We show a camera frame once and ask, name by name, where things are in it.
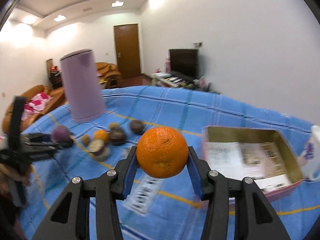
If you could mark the pink metal tin box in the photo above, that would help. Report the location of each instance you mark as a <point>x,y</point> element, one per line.
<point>261,154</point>

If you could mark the person left hand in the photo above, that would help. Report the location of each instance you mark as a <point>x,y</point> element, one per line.
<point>8,173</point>

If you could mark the orange leather sofa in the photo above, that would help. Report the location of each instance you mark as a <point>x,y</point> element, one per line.
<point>58,99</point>

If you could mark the brown wooden door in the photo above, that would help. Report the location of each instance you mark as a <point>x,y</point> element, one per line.
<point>126,39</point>

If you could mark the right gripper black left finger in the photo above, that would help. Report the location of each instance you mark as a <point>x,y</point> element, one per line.
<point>68,217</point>

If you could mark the cut purple yam piece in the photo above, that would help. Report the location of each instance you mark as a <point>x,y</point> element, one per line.
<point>96,147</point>

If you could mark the round purple turnip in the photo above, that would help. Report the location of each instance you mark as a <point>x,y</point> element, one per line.
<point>60,134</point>

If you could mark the blue plaid tablecloth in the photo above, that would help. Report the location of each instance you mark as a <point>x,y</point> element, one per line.
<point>198,203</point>

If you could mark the black television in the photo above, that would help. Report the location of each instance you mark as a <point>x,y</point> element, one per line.
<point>184,63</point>

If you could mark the white floral mug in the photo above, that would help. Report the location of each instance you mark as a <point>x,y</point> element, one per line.
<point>310,156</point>

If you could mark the pink patterned cushion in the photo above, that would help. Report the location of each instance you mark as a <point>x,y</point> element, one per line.
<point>37,104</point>

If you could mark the dark passion fruit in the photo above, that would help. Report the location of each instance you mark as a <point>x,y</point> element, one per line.
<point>117,136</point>
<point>137,127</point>

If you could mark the orange fruit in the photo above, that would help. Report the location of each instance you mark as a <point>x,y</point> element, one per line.
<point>162,152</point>
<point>101,134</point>

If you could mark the white tv stand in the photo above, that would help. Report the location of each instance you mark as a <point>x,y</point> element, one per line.
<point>162,79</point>

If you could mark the orange leather armchair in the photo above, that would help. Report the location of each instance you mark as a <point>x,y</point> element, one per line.
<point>108,74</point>

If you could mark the lilac cylindrical container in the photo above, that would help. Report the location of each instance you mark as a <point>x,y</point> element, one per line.
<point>81,84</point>

